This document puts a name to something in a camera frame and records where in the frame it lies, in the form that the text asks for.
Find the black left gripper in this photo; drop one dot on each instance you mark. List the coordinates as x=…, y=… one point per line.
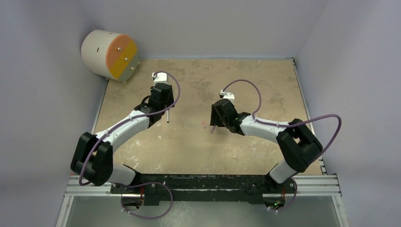
x=170, y=101

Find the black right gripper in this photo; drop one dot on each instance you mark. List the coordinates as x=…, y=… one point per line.
x=215, y=116

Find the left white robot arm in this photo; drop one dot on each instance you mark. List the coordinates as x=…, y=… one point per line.
x=93, y=157

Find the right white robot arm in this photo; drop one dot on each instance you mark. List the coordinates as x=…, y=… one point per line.
x=298, y=145

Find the round mini drawer cabinet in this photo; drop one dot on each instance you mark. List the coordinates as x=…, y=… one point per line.
x=111, y=55

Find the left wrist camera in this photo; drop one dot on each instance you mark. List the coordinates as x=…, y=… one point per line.
x=160, y=77

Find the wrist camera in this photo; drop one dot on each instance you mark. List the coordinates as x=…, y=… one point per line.
x=160, y=77
x=227, y=95

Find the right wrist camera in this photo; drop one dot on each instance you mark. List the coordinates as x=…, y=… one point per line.
x=227, y=95

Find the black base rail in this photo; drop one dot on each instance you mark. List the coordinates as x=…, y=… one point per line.
x=265, y=193

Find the aluminium frame rail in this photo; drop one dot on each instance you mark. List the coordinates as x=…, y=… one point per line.
x=303, y=185

